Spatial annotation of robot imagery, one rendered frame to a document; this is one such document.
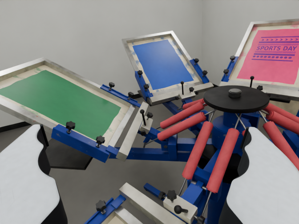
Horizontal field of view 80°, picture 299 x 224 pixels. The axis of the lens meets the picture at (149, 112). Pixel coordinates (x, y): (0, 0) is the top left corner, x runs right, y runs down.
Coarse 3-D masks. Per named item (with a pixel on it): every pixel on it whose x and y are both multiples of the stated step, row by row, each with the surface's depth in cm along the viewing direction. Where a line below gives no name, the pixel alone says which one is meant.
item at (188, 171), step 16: (192, 112) 107; (208, 112) 94; (272, 112) 88; (288, 112) 99; (176, 128) 100; (208, 128) 89; (272, 128) 83; (288, 128) 89; (224, 144) 82; (288, 144) 80; (192, 160) 86; (224, 160) 79; (192, 176) 85
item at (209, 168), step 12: (204, 120) 131; (252, 120) 125; (288, 132) 104; (168, 144) 108; (180, 144) 112; (192, 144) 110; (216, 156) 98; (204, 168) 92; (204, 180) 83; (204, 192) 87; (216, 192) 82
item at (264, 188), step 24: (264, 144) 10; (240, 168) 9; (264, 168) 8; (288, 168) 8; (240, 192) 7; (264, 192) 7; (288, 192) 7; (240, 216) 6; (264, 216) 6; (288, 216) 6
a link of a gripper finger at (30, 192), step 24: (24, 144) 9; (48, 144) 12; (0, 168) 8; (24, 168) 8; (48, 168) 9; (0, 192) 7; (24, 192) 7; (48, 192) 7; (0, 216) 6; (24, 216) 6; (48, 216) 6
